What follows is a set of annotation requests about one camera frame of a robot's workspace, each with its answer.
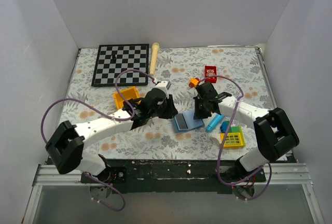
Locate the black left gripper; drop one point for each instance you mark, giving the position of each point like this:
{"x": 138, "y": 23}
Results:
{"x": 171, "y": 110}

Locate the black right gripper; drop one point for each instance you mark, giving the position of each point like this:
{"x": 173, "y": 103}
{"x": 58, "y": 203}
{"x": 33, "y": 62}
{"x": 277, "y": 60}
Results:
{"x": 198, "y": 114}

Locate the black VIP card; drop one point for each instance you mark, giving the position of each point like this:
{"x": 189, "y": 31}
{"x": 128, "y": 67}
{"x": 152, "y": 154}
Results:
{"x": 180, "y": 122}

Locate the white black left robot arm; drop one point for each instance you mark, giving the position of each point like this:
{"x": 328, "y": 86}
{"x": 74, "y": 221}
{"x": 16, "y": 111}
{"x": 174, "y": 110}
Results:
{"x": 68, "y": 144}

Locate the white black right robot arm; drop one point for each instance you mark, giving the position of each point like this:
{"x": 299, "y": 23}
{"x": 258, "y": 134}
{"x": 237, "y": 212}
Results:
{"x": 274, "y": 132}

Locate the cyan plastic marker tube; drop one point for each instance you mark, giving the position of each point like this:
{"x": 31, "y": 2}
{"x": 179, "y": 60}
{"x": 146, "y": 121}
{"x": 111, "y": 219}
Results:
{"x": 214, "y": 122}

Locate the blue toy brick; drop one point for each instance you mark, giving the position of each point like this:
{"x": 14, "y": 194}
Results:
{"x": 224, "y": 126}

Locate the white curved toy piece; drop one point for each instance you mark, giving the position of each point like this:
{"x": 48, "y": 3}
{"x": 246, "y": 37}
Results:
{"x": 216, "y": 139}

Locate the orange toy car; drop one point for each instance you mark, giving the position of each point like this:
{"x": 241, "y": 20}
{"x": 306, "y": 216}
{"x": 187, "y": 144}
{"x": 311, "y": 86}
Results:
{"x": 194, "y": 82}

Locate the green toy brick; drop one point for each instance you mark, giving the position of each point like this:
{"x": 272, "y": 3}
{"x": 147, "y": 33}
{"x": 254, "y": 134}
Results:
{"x": 235, "y": 129}

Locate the yellow toy window brick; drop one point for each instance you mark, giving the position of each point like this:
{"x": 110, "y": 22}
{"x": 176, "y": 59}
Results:
{"x": 234, "y": 141}

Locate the red owl toy block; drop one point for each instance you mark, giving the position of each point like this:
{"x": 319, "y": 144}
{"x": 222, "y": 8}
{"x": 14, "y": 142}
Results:
{"x": 209, "y": 71}

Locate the yellow plastic bin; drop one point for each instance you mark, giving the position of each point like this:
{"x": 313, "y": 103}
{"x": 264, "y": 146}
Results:
{"x": 129, "y": 93}

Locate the floral patterned table mat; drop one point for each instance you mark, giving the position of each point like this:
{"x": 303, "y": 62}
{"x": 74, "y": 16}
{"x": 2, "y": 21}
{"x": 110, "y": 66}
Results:
{"x": 240, "y": 73}

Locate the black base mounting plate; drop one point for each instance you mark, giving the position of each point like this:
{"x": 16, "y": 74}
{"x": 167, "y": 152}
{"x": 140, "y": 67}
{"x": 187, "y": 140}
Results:
{"x": 143, "y": 176}

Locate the cream wooden pestle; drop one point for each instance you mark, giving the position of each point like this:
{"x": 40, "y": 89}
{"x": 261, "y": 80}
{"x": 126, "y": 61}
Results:
{"x": 154, "y": 54}

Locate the black white chessboard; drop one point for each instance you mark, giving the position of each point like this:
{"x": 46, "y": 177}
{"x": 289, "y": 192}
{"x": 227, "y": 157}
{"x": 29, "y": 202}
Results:
{"x": 113, "y": 59}

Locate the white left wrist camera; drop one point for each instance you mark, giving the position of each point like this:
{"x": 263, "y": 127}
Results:
{"x": 163, "y": 86}

